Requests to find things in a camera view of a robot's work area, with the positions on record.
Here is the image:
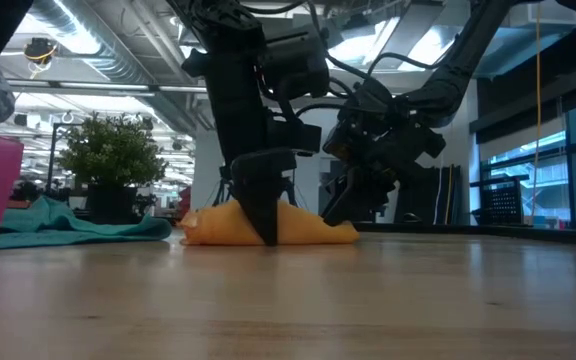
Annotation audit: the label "black flat panels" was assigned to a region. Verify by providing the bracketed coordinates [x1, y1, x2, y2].
[397, 163, 463, 226]

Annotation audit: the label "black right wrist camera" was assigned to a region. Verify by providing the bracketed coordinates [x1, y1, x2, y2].
[321, 122, 354, 164]

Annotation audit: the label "hanging cable reel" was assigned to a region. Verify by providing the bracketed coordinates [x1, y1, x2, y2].
[22, 37, 60, 67]

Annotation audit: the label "artificial potted plant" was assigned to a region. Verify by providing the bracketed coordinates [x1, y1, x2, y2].
[56, 112, 169, 225]

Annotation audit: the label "large metal air duct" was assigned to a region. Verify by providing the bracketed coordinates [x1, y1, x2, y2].
[325, 0, 576, 81]

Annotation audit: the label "orange microfiber towel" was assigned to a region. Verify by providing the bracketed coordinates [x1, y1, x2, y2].
[177, 198, 361, 247]

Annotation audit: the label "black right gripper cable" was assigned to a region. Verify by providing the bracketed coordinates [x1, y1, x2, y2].
[365, 51, 444, 84]

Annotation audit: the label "teal microfiber towel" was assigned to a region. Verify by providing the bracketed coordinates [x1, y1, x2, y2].
[0, 194, 173, 250]

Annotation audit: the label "black perforated metal cart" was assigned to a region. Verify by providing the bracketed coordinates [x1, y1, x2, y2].
[469, 174, 532, 227]

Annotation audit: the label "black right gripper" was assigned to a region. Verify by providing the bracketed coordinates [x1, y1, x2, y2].
[321, 92, 447, 227]

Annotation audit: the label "linear ceiling light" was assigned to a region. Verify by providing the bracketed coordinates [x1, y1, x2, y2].
[6, 78, 209, 97]

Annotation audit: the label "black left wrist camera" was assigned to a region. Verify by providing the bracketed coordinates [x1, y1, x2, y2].
[266, 118, 323, 156]

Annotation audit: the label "yellow hanging cable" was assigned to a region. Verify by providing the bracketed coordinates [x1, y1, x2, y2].
[531, 0, 544, 220]

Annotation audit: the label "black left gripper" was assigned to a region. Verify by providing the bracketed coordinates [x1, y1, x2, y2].
[207, 74, 298, 248]

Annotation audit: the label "black aluminium table frame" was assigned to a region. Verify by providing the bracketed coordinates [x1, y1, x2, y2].
[352, 221, 576, 247]

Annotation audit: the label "silver ventilation duct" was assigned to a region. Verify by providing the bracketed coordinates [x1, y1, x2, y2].
[30, 0, 204, 139]

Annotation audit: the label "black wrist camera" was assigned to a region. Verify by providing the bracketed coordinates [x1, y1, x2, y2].
[321, 122, 354, 164]
[266, 118, 323, 156]

